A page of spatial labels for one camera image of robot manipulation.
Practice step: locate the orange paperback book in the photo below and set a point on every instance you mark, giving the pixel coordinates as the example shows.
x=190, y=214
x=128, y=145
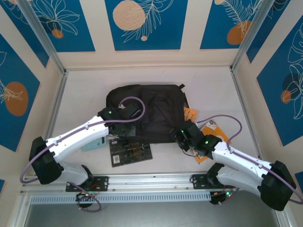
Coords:
x=217, y=132

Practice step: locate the pale green pencil case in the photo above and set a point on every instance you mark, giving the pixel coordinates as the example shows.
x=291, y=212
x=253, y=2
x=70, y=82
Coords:
x=93, y=144

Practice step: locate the dark paperback book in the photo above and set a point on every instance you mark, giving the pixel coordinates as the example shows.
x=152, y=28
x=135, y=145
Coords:
x=132, y=153

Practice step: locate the black fabric backpack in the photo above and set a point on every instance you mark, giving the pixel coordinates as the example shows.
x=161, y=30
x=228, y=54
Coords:
x=161, y=106

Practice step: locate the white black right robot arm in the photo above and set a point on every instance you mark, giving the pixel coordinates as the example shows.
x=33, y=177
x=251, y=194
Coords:
x=236, y=160

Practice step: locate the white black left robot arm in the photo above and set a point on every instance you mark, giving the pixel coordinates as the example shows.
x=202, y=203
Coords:
x=71, y=139

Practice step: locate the black control board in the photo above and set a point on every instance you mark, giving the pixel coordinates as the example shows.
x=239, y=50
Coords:
x=217, y=199
x=82, y=197

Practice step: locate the aluminium table side rail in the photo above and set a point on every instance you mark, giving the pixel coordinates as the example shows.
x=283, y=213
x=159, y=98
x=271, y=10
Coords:
x=245, y=106
x=59, y=94

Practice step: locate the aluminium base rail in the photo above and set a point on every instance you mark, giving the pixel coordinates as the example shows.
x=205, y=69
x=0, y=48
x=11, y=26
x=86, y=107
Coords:
x=154, y=182

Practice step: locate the aluminium upright frame post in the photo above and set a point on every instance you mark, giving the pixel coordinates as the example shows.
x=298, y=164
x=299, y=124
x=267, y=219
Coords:
x=43, y=35
x=251, y=35

